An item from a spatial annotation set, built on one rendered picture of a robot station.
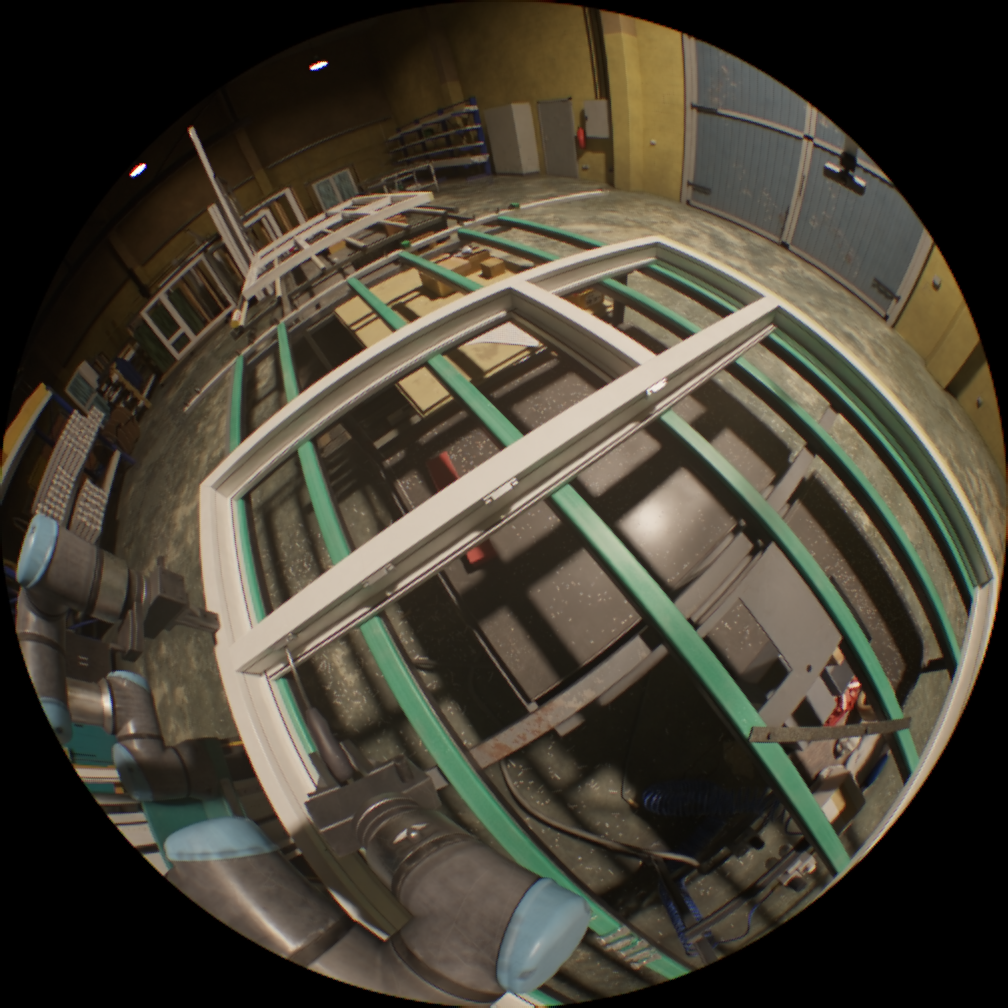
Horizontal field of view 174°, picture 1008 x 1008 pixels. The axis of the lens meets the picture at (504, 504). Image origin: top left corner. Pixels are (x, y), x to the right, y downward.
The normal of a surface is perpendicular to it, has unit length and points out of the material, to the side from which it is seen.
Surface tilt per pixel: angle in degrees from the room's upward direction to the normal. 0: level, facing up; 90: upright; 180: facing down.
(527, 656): 0
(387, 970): 57
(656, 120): 90
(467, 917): 50
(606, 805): 0
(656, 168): 90
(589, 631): 0
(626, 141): 90
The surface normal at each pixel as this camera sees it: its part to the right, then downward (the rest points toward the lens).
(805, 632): -0.15, -0.43
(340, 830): 0.72, -0.14
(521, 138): 0.55, 0.71
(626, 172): -0.82, 0.56
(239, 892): 0.34, -0.87
